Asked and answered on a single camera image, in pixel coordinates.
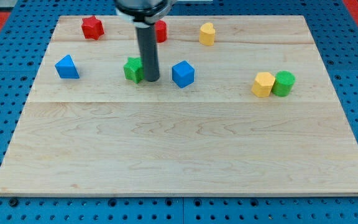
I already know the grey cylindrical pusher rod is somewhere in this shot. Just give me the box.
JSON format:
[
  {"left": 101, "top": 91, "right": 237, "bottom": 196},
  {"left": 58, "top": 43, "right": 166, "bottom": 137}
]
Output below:
[{"left": 135, "top": 26, "right": 160, "bottom": 82}]

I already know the green star block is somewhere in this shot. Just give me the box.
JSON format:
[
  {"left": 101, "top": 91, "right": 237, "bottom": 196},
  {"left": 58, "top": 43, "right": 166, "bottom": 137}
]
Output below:
[{"left": 123, "top": 57, "right": 144, "bottom": 83}]

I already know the blue cube block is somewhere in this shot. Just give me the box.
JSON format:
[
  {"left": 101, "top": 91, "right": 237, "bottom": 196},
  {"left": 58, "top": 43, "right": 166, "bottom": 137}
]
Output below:
[{"left": 172, "top": 60, "right": 195, "bottom": 88}]

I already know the red star block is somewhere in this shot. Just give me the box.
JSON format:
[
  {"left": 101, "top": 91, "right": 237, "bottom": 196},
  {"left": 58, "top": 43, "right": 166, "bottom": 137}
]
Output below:
[{"left": 81, "top": 16, "right": 104, "bottom": 40}]

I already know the red cylinder block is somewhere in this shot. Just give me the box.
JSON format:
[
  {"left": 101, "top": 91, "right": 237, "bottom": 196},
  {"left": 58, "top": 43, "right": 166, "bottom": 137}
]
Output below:
[{"left": 155, "top": 20, "right": 167, "bottom": 43}]

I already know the yellow heart block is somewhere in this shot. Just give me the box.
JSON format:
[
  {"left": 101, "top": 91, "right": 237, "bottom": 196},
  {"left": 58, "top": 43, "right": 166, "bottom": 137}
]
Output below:
[{"left": 199, "top": 22, "right": 216, "bottom": 46}]

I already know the blue triangle block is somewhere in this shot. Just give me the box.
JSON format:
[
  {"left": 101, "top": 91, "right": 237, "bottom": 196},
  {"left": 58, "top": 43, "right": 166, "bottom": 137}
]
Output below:
[{"left": 55, "top": 55, "right": 80, "bottom": 79}]

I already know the light wooden board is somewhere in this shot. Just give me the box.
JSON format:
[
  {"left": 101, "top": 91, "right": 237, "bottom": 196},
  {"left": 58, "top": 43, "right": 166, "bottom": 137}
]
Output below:
[{"left": 0, "top": 16, "right": 358, "bottom": 197}]

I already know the yellow hexagon block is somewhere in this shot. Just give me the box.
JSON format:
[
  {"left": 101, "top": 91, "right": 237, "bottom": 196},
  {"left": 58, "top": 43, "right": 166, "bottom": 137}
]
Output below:
[{"left": 251, "top": 72, "right": 275, "bottom": 98}]

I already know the green cylinder block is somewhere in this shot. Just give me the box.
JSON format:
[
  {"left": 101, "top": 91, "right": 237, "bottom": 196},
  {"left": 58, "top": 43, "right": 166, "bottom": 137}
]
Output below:
[{"left": 272, "top": 70, "right": 296, "bottom": 97}]

